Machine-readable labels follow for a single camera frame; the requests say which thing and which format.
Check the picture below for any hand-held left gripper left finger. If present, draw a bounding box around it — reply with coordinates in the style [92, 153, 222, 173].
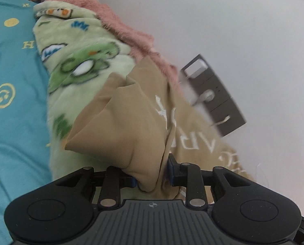
[52, 166, 138, 208]

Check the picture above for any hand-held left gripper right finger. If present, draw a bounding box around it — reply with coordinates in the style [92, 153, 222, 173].
[167, 154, 247, 209]

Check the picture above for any tan sweatshirt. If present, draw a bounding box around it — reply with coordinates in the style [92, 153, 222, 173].
[64, 56, 256, 200]

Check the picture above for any white plug adapter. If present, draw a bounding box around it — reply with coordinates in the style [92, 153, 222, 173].
[185, 59, 206, 77]

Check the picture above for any green printed fleece blanket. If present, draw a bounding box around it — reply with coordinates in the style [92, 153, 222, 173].
[32, 0, 138, 184]

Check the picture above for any teal printed bedsheet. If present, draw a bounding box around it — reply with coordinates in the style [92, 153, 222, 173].
[0, 0, 53, 245]

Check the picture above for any pink fluffy blanket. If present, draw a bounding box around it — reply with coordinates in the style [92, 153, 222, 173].
[30, 0, 185, 92]

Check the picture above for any white cable plug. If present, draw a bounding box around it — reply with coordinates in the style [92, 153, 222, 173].
[191, 90, 216, 106]

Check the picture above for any grey wall socket panel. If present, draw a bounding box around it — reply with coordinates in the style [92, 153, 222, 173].
[181, 54, 247, 137]

